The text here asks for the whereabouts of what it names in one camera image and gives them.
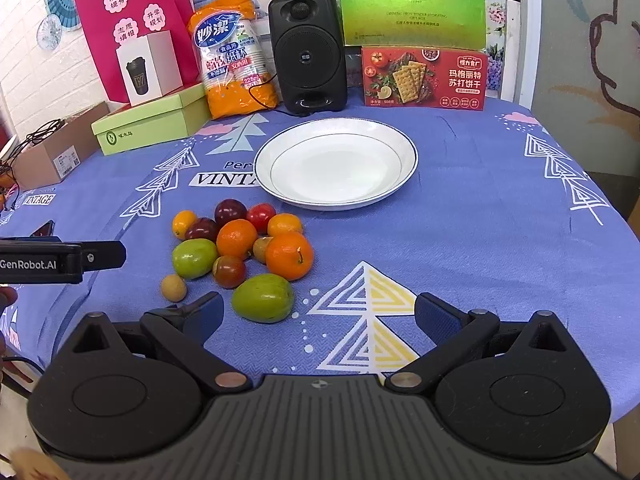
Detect blue printed tablecloth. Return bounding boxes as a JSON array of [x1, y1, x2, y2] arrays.
[[1, 94, 639, 417]]

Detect brown longan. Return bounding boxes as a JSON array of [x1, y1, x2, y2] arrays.
[[160, 274, 188, 304], [252, 236, 272, 264]]

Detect small orange kumquat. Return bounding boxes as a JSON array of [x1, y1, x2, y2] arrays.
[[171, 210, 198, 240]]

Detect white cup box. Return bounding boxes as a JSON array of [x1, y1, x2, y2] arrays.
[[116, 32, 182, 106]]

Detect large orange mandarin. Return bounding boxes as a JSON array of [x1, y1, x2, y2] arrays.
[[265, 232, 314, 282]]

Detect black speaker cable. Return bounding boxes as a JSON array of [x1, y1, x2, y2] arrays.
[[247, 70, 312, 118]]

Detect shiny green gift box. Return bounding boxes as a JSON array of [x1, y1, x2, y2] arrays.
[[340, 0, 486, 50]]

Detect white ceramic plate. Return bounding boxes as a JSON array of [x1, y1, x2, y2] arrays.
[[254, 117, 419, 211]]

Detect black cables in box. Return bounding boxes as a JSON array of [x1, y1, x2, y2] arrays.
[[0, 118, 68, 212]]

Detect dark purple plum top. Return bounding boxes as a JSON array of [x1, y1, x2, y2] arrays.
[[214, 198, 247, 228]]

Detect red cracker box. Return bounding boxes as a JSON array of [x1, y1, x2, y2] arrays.
[[361, 47, 488, 110]]

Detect brown cardboard box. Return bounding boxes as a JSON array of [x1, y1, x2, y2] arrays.
[[12, 102, 110, 191]]

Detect pink tote bag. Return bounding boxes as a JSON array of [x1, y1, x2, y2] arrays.
[[75, 0, 198, 103]]

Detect orange paper cup pack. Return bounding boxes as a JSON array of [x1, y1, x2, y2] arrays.
[[188, 0, 279, 119]]

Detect large green fruit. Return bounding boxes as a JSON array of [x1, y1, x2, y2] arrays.
[[231, 273, 295, 324]]

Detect red-orange plum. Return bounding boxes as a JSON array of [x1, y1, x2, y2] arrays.
[[212, 255, 246, 289]]

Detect black speaker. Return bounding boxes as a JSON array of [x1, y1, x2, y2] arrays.
[[268, 0, 347, 115]]

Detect light green shoe box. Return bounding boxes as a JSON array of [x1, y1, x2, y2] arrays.
[[91, 84, 212, 155]]

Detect small orange mandarin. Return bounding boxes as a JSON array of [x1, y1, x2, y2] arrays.
[[267, 214, 304, 236]]

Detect dark red plum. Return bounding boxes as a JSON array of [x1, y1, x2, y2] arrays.
[[184, 217, 219, 242]]

